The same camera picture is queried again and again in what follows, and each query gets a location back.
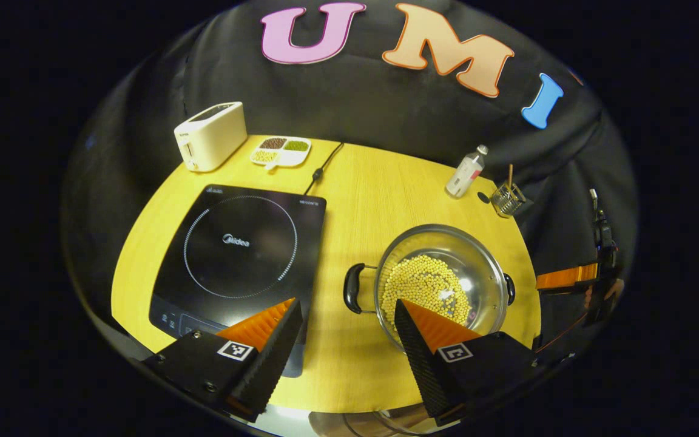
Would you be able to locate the clear glass cup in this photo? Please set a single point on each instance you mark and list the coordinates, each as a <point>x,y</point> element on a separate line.
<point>507,201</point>

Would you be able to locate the pile of yellow soybeans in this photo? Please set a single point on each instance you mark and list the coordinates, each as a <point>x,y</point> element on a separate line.
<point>422,282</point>

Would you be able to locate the stainless steel pot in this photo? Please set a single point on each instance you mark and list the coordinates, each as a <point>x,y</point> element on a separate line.
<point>483,267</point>

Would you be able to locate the white divided bean dish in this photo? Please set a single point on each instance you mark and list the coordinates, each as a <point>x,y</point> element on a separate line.
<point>289,158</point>

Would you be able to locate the wooden stick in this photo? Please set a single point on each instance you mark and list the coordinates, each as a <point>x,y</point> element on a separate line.
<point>511,176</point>

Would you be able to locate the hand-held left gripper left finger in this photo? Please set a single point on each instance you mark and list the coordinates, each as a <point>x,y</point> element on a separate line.
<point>273,361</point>

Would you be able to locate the white toaster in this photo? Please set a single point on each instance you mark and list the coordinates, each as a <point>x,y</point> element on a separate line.
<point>213,136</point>

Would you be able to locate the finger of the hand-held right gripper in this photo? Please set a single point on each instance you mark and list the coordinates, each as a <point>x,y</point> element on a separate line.
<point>568,276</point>

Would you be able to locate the black induction cooktop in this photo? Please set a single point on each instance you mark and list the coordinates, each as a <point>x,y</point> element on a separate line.
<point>234,243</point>

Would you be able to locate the small black round disc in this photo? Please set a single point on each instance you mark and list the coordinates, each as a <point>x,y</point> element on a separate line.
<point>483,197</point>

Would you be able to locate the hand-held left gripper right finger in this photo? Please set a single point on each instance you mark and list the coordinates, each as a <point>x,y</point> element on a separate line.
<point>422,364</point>

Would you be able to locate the clear plastic bottle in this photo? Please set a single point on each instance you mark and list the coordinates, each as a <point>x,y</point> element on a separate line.
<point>463,176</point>

